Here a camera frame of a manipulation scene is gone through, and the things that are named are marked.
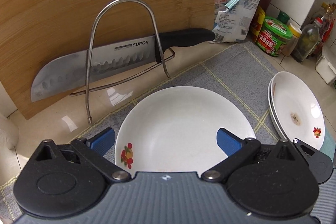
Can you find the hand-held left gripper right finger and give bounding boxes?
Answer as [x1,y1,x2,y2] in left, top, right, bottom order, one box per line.
[201,128,302,184]

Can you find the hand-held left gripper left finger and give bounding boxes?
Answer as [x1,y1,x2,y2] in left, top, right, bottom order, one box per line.
[35,127,132,183]

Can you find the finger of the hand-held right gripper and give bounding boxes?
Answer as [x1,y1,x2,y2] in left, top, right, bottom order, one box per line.
[292,138,316,159]

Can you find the white plate red flower print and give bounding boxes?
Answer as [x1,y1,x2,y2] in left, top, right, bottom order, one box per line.
[115,86,257,172]
[267,79,290,141]

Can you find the white flower plate brown stain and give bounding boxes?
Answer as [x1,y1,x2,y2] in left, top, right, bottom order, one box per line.
[270,71,326,151]

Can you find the grey blue checked towel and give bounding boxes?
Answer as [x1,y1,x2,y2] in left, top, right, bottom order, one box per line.
[0,42,336,224]

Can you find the white plastic box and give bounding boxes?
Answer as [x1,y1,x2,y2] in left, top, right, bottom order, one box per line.
[315,43,336,86]

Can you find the glass oil bottle red cap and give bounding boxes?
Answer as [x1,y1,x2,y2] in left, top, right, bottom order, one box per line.
[291,17,325,62]

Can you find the spice jar yellow lid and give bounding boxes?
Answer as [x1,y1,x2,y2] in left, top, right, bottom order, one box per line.
[282,23,302,57]

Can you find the sauce jar green lid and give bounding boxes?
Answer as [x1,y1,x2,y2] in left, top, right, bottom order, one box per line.
[257,15,293,57]

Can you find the crumpled white blue bag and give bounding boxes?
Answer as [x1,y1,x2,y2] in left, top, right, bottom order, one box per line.
[209,0,263,43]

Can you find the small green cap bottle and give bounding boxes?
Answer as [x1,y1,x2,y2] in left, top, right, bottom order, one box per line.
[278,10,290,23]

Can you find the black handled kitchen knife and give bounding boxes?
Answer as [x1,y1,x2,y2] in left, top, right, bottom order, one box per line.
[30,28,216,103]

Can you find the steel wire rack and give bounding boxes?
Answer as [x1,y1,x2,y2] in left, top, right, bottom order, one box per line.
[70,0,176,124]

